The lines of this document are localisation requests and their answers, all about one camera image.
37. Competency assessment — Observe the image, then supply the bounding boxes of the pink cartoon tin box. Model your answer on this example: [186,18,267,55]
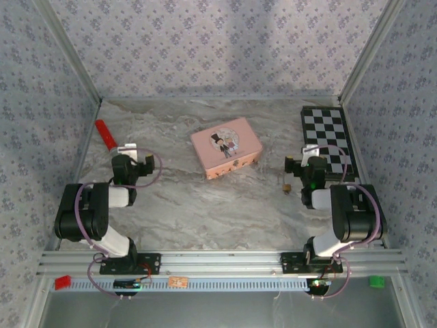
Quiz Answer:
[190,117,264,181]

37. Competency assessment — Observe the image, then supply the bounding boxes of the red cylinder with silver end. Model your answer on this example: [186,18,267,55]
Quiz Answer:
[94,119,119,153]

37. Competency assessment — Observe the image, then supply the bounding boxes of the black white chessboard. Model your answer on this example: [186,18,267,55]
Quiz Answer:
[300,106,359,182]

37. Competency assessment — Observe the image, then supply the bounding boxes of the red plastic block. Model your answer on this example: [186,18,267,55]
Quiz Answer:
[54,275,73,292]

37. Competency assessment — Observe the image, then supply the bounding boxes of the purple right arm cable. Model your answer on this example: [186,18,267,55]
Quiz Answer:
[305,145,380,301]

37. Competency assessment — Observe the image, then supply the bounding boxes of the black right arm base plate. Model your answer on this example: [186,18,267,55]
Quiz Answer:
[280,251,343,275]

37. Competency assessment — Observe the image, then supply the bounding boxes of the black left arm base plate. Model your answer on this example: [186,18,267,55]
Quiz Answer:
[99,252,162,275]

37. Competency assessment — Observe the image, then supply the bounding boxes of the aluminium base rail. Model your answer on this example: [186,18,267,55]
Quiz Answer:
[36,249,409,276]

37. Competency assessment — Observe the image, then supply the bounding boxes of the aluminium frame post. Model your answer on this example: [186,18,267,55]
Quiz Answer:
[33,0,104,104]
[339,0,408,104]

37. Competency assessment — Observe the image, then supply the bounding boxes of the grey slotted cable duct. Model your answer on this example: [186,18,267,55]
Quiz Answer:
[51,277,312,292]

